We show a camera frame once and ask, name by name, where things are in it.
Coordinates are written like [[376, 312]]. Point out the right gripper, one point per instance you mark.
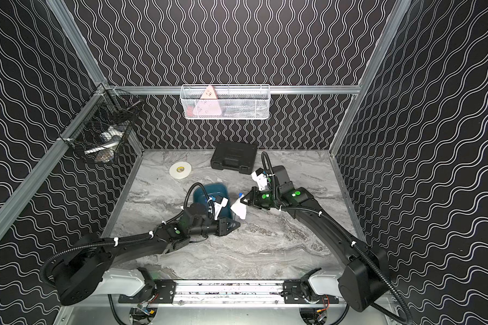
[[251, 193]]

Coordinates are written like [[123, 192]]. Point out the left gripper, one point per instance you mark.
[[221, 226]]

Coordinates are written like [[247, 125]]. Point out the white wipe cloth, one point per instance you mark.
[[239, 209]]

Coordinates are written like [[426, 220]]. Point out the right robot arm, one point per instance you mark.
[[365, 279]]

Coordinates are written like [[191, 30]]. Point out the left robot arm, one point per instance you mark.
[[78, 272]]

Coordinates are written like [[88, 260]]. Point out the teal plastic tray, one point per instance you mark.
[[217, 189]]

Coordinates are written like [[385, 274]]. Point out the black plastic tool case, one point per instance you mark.
[[235, 156]]

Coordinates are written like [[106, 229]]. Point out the white tape roll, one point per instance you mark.
[[180, 170]]

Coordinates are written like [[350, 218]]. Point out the pink triangular card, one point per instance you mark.
[[208, 105]]

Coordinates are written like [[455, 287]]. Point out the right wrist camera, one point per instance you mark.
[[261, 179]]

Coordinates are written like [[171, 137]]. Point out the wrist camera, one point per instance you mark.
[[221, 207], [261, 179]]

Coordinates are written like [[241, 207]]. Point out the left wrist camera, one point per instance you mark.
[[221, 207]]

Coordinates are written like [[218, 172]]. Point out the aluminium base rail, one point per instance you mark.
[[219, 293]]

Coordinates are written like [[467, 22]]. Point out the white wire basket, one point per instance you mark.
[[238, 101]]

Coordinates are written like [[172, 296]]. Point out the black wire basket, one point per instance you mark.
[[101, 137]]

